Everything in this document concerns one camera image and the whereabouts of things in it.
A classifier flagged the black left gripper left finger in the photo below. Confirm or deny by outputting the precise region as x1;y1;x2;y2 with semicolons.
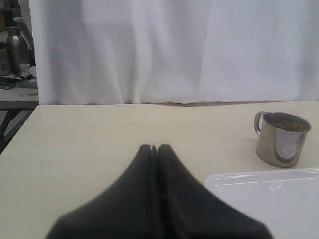
47;145;156;239

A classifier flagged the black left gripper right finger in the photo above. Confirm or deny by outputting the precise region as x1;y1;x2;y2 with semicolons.
157;145;273;239

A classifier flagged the steel thermos bottle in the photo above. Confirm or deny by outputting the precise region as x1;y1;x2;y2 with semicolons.
6;26;30;75

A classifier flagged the white plastic tray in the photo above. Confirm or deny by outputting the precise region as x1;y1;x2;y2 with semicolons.
204;168;319;239

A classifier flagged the steel cup with pellets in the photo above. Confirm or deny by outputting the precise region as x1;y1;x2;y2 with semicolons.
254;111;312;168

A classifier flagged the grey side table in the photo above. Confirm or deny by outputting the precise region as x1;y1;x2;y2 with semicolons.
0;76;39;111

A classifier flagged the white curtain backdrop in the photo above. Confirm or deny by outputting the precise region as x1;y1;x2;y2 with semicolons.
29;0;319;105

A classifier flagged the white labelled jar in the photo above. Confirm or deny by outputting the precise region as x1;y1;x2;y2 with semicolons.
0;40;11;76

